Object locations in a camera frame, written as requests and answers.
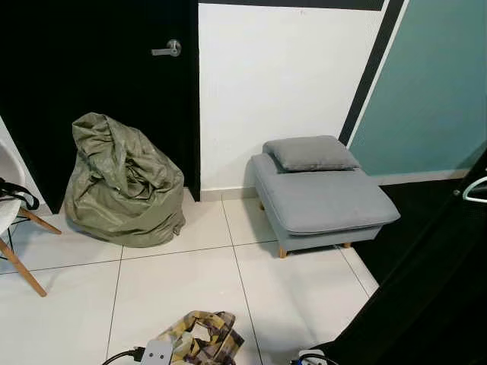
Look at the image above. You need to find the yellow grey plaid shirt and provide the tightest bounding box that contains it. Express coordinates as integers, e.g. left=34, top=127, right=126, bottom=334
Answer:
left=156, top=310, right=246, bottom=365

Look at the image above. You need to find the black floor rug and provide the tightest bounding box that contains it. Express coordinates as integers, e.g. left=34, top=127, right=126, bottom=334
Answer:
left=354, top=176, right=487, bottom=297

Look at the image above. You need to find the black hanging garment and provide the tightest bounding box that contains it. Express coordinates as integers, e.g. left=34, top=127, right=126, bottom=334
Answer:
left=316, top=156, right=487, bottom=365

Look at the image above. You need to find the grey upholstered footstool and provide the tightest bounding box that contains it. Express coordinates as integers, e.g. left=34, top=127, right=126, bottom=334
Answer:
left=251, top=151, right=401, bottom=259

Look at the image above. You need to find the grey cushion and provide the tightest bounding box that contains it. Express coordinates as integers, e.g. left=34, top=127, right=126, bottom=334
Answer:
left=263, top=135, right=360, bottom=173

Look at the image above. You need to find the olive green sack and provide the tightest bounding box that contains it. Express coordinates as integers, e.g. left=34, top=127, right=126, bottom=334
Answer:
left=64, top=113, right=186, bottom=248

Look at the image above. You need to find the black door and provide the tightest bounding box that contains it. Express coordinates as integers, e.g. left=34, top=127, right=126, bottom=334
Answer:
left=0, top=0, right=200, bottom=214

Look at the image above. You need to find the silver door handle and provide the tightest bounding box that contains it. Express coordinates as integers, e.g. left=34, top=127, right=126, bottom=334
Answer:
left=151, top=40, right=183, bottom=58

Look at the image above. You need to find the black bag strap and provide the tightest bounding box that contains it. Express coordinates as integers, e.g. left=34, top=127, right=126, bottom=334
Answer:
left=0, top=177, right=40, bottom=211

